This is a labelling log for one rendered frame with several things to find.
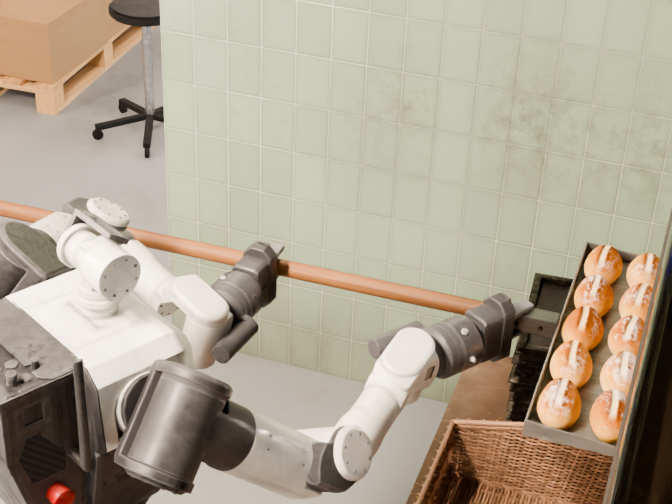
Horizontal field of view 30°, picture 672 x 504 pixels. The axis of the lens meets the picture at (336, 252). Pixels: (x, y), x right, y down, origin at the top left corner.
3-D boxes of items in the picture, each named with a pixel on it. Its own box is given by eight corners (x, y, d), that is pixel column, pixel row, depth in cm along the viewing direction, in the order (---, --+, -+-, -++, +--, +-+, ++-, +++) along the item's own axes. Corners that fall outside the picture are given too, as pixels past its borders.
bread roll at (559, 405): (575, 439, 187) (580, 410, 184) (531, 430, 189) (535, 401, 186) (583, 398, 196) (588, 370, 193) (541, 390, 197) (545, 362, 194)
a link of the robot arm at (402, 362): (442, 337, 197) (406, 390, 187) (430, 375, 203) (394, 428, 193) (406, 319, 198) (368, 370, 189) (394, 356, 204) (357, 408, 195)
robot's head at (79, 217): (77, 282, 165) (103, 231, 164) (43, 255, 171) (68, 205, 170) (112, 291, 170) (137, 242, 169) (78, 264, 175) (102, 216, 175)
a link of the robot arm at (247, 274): (237, 233, 219) (201, 265, 210) (286, 248, 216) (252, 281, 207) (238, 293, 226) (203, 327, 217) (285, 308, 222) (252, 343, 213)
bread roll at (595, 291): (608, 326, 212) (612, 299, 210) (569, 318, 214) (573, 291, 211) (614, 294, 221) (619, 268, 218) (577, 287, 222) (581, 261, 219)
